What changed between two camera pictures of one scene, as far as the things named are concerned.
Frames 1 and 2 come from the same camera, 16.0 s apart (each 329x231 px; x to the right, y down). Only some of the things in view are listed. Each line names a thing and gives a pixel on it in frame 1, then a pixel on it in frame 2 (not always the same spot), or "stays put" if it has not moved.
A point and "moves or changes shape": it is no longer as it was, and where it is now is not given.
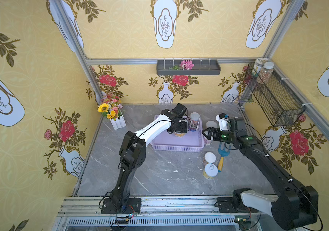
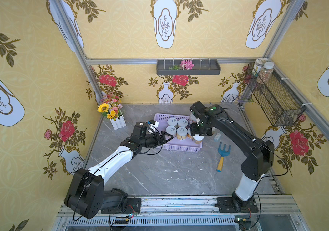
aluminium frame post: (294, 8) stays put
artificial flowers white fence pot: (111, 108) stays put
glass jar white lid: (266, 73) stays put
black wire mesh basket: (281, 105) stays put
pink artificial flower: (186, 64) stays put
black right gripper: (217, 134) to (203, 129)
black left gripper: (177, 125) to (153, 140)
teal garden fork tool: (223, 153) stays put
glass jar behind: (259, 64) stays put
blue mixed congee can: (195, 117) stays put
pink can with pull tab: (207, 141) moves or changes shape
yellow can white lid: (209, 157) to (197, 139)
